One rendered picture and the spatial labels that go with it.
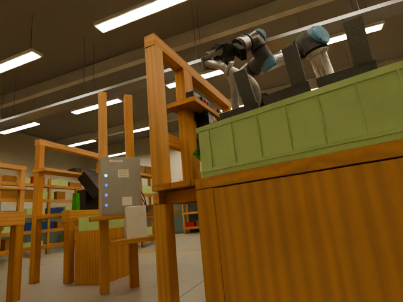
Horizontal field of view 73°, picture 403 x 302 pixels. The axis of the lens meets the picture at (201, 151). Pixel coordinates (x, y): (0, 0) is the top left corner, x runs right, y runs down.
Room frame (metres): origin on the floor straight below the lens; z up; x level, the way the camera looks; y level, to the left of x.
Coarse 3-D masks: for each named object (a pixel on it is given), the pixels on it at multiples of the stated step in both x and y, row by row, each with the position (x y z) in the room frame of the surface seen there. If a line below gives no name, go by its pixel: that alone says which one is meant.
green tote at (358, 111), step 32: (320, 96) 0.64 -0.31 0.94; (352, 96) 0.61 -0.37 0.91; (384, 96) 0.57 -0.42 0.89; (224, 128) 0.81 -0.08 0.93; (256, 128) 0.75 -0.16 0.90; (288, 128) 0.70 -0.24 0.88; (320, 128) 0.65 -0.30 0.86; (352, 128) 0.61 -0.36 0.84; (384, 128) 0.58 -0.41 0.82; (224, 160) 0.82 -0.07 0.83; (256, 160) 0.76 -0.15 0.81; (288, 160) 0.71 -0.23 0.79
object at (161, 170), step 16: (160, 64) 1.69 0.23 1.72; (160, 80) 1.68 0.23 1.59; (176, 80) 2.03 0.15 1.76; (160, 96) 1.67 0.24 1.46; (176, 96) 2.03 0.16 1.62; (160, 112) 1.66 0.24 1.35; (192, 112) 2.07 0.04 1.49; (160, 128) 1.65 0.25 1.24; (192, 128) 2.05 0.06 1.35; (160, 144) 1.65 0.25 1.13; (192, 144) 2.03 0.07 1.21; (160, 160) 1.66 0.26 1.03; (192, 160) 2.00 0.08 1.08; (160, 176) 1.66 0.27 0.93; (192, 176) 2.00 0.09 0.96
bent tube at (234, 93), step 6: (210, 60) 0.95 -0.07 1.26; (204, 66) 0.98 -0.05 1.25; (210, 66) 0.96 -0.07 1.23; (216, 66) 0.93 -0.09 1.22; (222, 66) 0.92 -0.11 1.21; (222, 72) 0.93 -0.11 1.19; (228, 78) 0.93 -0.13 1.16; (234, 84) 0.94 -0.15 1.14; (234, 90) 0.96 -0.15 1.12; (234, 96) 0.98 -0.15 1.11; (234, 102) 1.00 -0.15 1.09
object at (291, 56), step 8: (288, 48) 0.73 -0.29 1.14; (296, 48) 0.73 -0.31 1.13; (288, 56) 0.75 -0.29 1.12; (296, 56) 0.74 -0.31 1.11; (288, 64) 0.76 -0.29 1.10; (296, 64) 0.75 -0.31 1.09; (288, 72) 0.76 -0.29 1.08; (296, 72) 0.76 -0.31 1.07; (304, 72) 0.75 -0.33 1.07; (296, 80) 0.77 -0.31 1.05; (304, 80) 0.76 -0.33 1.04; (288, 88) 0.79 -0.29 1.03; (296, 88) 0.78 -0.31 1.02; (304, 88) 0.77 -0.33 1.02; (264, 96) 0.83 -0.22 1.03; (272, 96) 0.82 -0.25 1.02; (280, 96) 0.81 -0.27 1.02; (288, 96) 0.80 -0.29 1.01; (264, 104) 0.84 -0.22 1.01
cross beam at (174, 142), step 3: (171, 135) 1.93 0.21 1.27; (171, 138) 1.92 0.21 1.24; (174, 138) 1.96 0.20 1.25; (177, 138) 2.00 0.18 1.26; (171, 141) 1.92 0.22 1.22; (174, 141) 1.96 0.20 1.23; (177, 141) 2.00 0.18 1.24; (171, 144) 1.92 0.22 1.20; (174, 144) 1.96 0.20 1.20; (177, 144) 2.00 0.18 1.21; (171, 147) 1.97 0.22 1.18; (174, 147) 1.98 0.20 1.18; (177, 147) 1.99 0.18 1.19; (180, 147) 2.03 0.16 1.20; (177, 150) 2.08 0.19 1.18; (180, 150) 2.09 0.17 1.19
